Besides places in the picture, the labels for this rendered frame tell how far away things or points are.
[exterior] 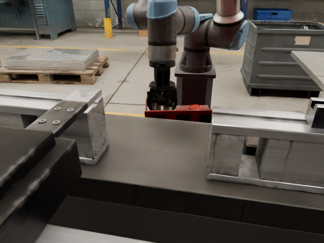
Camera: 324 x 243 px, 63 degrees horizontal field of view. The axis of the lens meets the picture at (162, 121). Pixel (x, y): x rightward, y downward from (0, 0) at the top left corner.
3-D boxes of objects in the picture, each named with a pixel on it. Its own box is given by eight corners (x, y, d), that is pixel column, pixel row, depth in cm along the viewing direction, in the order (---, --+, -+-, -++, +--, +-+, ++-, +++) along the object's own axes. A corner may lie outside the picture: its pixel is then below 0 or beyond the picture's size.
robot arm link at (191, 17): (170, 4, 81) (149, 4, 72) (204, 6, 75) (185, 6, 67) (169, 31, 84) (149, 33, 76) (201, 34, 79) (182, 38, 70)
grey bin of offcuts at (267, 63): (303, 81, 330) (320, 20, 296) (323, 100, 278) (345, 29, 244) (238, 78, 339) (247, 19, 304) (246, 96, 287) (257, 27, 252)
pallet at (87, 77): (109, 65, 388) (108, 55, 381) (93, 85, 318) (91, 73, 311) (30, 63, 395) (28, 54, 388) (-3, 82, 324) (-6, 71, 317)
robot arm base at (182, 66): (180, 62, 128) (180, 42, 123) (211, 63, 127) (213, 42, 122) (177, 72, 115) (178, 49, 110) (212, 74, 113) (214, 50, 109)
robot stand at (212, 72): (173, 182, 167) (177, 61, 130) (202, 184, 165) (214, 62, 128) (171, 203, 151) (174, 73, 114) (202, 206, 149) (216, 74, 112)
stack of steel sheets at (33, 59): (100, 57, 374) (99, 48, 369) (86, 71, 319) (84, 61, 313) (31, 56, 380) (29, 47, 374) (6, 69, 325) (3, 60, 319)
